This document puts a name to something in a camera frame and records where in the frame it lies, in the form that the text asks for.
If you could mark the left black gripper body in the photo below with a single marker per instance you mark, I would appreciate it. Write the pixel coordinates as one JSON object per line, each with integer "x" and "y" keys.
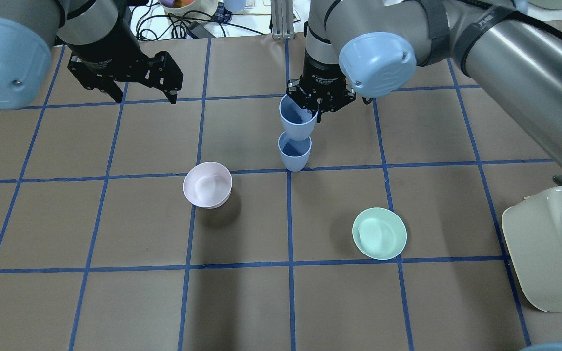
{"x": 107, "y": 57}

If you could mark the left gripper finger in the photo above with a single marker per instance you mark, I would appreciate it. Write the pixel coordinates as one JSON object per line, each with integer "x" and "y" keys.
{"x": 113, "y": 90}
{"x": 171, "y": 95}

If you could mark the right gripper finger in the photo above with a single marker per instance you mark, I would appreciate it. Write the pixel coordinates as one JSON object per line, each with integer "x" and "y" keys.
{"x": 318, "y": 111}
{"x": 296, "y": 108}

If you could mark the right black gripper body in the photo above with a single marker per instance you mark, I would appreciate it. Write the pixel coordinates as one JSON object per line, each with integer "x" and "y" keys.
{"x": 321, "y": 74}

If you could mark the blue cup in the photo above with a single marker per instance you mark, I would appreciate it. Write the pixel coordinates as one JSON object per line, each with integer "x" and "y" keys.
{"x": 298, "y": 123}
{"x": 294, "y": 154}

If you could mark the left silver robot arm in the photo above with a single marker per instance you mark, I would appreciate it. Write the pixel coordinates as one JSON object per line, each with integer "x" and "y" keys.
{"x": 30, "y": 28}

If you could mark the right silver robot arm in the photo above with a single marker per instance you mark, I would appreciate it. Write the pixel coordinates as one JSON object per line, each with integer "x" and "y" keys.
{"x": 368, "y": 49}

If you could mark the black power adapter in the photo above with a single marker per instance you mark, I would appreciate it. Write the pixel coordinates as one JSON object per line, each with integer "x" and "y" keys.
{"x": 198, "y": 31}

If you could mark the pink bowl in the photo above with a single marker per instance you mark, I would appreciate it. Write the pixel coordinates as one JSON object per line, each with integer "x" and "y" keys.
{"x": 208, "y": 185}

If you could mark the green bowl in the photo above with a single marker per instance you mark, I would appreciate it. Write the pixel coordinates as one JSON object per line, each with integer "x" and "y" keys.
{"x": 379, "y": 233}

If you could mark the cream toaster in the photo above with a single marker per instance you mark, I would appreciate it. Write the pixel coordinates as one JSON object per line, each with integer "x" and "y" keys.
{"x": 533, "y": 233}

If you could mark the aluminium frame post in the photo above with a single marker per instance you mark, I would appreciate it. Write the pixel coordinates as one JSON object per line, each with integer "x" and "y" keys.
{"x": 282, "y": 19}

